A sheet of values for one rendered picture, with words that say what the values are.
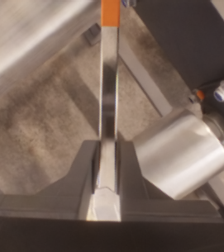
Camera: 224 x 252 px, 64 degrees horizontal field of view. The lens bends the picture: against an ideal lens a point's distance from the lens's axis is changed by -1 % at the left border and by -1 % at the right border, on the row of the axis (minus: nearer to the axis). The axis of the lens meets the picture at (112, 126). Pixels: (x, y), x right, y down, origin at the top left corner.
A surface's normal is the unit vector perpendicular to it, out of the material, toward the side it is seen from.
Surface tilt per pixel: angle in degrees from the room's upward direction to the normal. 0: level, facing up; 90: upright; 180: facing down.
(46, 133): 0
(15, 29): 31
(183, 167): 3
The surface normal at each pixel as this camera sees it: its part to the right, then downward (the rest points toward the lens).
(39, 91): -0.06, 0.09
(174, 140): -0.35, -0.34
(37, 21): 0.30, 0.55
